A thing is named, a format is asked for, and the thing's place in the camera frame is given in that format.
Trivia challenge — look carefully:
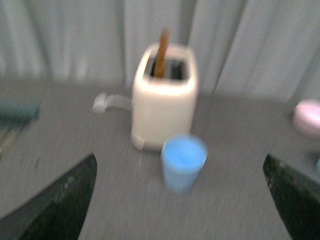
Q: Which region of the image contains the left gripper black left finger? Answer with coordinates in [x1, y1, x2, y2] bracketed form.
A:
[0, 154, 97, 240]

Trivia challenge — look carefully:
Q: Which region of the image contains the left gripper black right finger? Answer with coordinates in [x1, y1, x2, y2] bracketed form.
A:
[263, 154, 320, 240]

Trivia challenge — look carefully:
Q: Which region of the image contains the light blue plastic cup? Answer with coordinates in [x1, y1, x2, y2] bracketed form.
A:
[160, 134, 208, 195]

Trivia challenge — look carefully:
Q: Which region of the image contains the pink plastic bowl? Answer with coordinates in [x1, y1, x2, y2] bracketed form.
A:
[292, 99, 320, 140]

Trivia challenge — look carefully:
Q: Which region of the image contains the grey-green dish rack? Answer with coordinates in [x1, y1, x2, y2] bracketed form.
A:
[0, 98, 40, 157]

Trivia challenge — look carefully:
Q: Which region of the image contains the white power plug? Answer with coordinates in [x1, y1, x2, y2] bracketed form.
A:
[92, 92, 107, 114]

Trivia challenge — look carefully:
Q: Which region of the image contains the cream white toaster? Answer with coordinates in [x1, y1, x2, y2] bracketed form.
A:
[130, 43, 199, 151]

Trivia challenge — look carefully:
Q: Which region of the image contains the white pleated curtain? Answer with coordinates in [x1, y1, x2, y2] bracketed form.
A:
[0, 0, 320, 101]

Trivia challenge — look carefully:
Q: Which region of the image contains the brown toast slice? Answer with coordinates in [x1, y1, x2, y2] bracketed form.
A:
[153, 28, 170, 78]

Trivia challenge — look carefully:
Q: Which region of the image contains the white power cable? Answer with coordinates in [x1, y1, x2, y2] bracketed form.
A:
[107, 94, 133, 111]

